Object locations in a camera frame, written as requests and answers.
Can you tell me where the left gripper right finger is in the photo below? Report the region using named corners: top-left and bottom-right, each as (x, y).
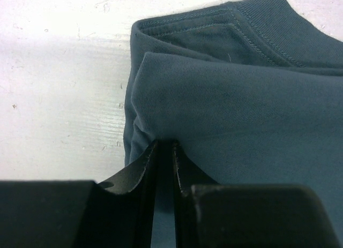
top-left (172, 142), bottom-right (340, 247)

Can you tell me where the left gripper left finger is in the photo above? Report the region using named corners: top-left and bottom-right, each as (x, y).
top-left (1, 142), bottom-right (158, 247)

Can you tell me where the blue-grey t shirt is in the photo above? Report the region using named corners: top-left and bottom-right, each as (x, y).
top-left (123, 0), bottom-right (343, 214)

